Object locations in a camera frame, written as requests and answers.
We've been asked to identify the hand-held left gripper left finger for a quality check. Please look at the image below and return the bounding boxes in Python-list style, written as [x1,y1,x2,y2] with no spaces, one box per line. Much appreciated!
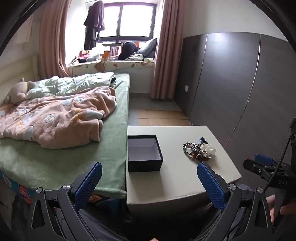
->
[28,161,103,241]

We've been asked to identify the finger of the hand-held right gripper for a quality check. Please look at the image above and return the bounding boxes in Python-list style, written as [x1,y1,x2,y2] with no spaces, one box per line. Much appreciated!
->
[243,159,276,179]
[254,153,286,166]

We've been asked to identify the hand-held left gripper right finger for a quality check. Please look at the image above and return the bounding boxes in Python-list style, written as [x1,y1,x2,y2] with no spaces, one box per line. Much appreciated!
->
[196,161,275,241]

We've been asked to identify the brown seed bead bracelet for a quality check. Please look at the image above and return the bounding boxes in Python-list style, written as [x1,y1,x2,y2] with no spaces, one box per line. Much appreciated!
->
[188,148,210,161]

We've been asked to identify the white flower hair accessory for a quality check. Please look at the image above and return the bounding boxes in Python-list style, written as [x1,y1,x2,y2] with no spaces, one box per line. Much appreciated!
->
[200,143,216,158]

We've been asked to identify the dark grey bead bracelet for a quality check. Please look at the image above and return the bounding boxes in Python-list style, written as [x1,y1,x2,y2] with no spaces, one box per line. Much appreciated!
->
[183,142,197,158]

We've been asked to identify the black gift box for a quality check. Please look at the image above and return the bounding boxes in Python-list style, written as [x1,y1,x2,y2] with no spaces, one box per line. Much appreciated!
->
[127,135,164,172]

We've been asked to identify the person's right hand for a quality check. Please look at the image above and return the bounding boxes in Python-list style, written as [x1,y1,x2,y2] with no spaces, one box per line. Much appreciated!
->
[266,196,296,224]

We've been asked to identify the bed with green sheet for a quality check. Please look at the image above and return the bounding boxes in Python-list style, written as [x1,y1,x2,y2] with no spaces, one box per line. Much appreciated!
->
[0,73,131,209]

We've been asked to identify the white low table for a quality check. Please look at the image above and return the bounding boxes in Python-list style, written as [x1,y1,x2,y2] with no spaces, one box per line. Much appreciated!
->
[126,126,242,211]

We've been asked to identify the peach floral fleece blanket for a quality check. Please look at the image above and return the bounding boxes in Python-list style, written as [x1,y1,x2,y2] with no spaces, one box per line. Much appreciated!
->
[0,86,117,149]

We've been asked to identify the dark grey wardrobe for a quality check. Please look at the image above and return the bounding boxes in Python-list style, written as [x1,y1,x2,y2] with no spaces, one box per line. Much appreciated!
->
[174,32,296,172]

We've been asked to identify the flattened cardboard sheets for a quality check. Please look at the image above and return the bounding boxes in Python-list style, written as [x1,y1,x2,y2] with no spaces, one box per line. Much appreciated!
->
[138,110,191,127]

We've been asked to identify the light green duvet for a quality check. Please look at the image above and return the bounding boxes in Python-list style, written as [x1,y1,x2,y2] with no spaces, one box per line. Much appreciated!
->
[25,72,115,100]

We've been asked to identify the beige plush toy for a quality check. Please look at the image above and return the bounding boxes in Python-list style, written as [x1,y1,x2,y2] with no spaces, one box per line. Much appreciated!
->
[3,77,35,104]

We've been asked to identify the printed window seat cushion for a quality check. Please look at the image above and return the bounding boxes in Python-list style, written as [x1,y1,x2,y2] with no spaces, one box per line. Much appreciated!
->
[68,60,155,76]

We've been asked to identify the pile of small toys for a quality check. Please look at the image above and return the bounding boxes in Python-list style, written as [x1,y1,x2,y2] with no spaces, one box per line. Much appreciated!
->
[77,50,89,63]

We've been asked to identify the black bag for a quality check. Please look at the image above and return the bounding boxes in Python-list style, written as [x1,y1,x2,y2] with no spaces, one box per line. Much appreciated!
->
[119,41,138,60]

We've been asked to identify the pink curtain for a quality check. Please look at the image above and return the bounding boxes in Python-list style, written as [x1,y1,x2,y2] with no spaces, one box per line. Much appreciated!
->
[151,0,185,100]
[39,0,73,78]

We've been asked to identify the small folding table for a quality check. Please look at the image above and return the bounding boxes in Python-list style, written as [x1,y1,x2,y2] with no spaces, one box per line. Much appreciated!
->
[103,42,123,56]

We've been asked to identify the grey pillow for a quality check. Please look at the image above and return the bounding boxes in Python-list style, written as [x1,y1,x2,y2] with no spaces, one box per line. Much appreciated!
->
[136,38,158,57]

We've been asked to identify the hanging dark clothes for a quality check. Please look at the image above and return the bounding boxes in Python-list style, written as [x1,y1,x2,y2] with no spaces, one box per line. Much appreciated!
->
[84,0,105,50]

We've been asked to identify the dark framed window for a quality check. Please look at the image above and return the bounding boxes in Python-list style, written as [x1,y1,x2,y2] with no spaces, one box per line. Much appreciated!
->
[87,2,159,43]

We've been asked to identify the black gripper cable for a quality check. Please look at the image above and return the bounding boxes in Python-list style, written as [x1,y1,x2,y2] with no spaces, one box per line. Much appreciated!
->
[265,133,292,191]

